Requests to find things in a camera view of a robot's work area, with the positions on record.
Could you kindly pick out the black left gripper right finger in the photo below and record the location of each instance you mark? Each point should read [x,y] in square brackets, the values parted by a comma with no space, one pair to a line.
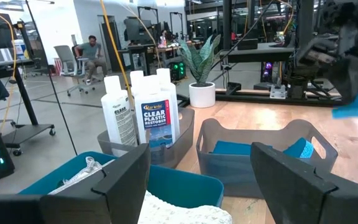
[291,196]

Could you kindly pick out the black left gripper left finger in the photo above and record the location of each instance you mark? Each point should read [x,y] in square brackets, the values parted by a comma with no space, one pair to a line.
[120,193]

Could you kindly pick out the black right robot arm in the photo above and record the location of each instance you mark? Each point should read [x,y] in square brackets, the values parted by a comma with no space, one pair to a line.
[297,87]

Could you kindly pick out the teal plastic bin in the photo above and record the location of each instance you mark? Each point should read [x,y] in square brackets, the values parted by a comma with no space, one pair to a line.
[182,189]

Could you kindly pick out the grey translucent plastic bin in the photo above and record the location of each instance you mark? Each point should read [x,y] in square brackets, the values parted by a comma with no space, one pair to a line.
[185,133]
[228,180]

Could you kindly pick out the black desk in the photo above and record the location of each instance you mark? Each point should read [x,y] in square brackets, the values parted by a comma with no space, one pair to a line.
[259,53]

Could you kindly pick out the black rolling stand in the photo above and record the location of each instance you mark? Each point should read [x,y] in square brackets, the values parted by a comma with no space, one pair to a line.
[30,132]

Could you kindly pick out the white plant pot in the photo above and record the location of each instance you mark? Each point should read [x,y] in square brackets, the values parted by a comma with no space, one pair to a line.
[202,96]

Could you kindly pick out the grey office chair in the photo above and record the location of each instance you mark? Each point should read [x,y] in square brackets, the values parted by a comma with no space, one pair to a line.
[65,59]

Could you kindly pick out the person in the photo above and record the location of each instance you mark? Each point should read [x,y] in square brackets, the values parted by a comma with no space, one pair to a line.
[90,51]

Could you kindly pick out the green snake plant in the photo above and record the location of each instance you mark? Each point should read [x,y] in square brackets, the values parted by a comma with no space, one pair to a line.
[200,62]

